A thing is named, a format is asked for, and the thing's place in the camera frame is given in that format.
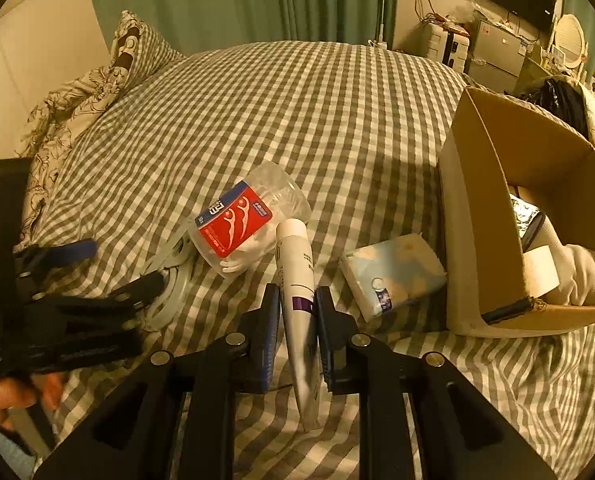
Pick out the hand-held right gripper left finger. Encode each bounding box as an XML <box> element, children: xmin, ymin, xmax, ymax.
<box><xmin>34</xmin><ymin>282</ymin><xmax>283</xmax><ymax>480</ymax></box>

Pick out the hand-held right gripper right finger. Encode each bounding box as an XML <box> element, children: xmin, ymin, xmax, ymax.
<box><xmin>315</xmin><ymin>285</ymin><xmax>558</xmax><ymax>480</ymax></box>

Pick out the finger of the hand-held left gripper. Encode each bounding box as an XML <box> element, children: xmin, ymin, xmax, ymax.
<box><xmin>27</xmin><ymin>272</ymin><xmax>168</xmax><ymax>375</ymax></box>
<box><xmin>12</xmin><ymin>239</ymin><xmax>100</xmax><ymax>286</ymax></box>

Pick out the white cream tube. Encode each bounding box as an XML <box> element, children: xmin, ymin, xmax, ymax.
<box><xmin>276</xmin><ymin>218</ymin><xmax>324</xmax><ymax>432</ymax></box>

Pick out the brown cardboard box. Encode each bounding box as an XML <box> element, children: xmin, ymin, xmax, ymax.
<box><xmin>437</xmin><ymin>86</ymin><xmax>595</xmax><ymax>339</ymax></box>

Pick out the person's left hand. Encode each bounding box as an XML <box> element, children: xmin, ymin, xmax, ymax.
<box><xmin>0</xmin><ymin>372</ymin><xmax>65</xmax><ymax>432</ymax></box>

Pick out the pale blue tissue packet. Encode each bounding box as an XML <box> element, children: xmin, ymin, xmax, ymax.
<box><xmin>340</xmin><ymin>234</ymin><xmax>448</xmax><ymax>324</ymax></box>

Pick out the clear floss pick bag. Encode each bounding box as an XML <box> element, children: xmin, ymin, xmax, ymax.
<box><xmin>194</xmin><ymin>162</ymin><xmax>312</xmax><ymax>279</ymax></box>

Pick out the floral patterned pillow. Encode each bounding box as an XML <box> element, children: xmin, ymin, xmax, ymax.
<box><xmin>17</xmin><ymin>62</ymin><xmax>130</xmax><ymax>243</ymax></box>

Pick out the checkered bed sheet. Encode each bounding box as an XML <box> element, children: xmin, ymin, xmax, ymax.
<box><xmin>27</xmin><ymin>40</ymin><xmax>595</xmax><ymax>480</ymax></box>

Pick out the checkered pillow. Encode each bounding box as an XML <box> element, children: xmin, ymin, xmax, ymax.
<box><xmin>108</xmin><ymin>10</ymin><xmax>185</xmax><ymax>87</ymax></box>

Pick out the white cloth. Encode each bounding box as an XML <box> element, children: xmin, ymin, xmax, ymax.
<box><xmin>541</xmin><ymin>210</ymin><xmax>595</xmax><ymax>307</ymax></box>

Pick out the green curtain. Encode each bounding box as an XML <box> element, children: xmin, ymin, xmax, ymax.
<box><xmin>81</xmin><ymin>0</ymin><xmax>399</xmax><ymax>57</ymax></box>

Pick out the white suitcase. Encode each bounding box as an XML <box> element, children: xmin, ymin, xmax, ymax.
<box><xmin>420</xmin><ymin>22</ymin><xmax>471</xmax><ymax>74</ymax></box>

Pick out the silver small fridge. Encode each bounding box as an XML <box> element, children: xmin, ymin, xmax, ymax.
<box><xmin>465</xmin><ymin>19</ymin><xmax>534</xmax><ymax>94</ymax></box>

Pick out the black bag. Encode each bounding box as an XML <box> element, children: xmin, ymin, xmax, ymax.
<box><xmin>524</xmin><ymin>78</ymin><xmax>591</xmax><ymax>137</ymax></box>

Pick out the white standing pole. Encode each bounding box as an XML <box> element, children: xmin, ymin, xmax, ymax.
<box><xmin>367</xmin><ymin>0</ymin><xmax>393</xmax><ymax>50</ymax></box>

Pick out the white oval mirror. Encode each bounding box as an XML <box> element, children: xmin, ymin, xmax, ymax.
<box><xmin>551</xmin><ymin>14</ymin><xmax>591</xmax><ymax>75</ymax></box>

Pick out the white plastic ring hanger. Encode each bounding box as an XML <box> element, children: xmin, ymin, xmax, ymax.
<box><xmin>140</xmin><ymin>236</ymin><xmax>199</xmax><ymax>332</ymax></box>

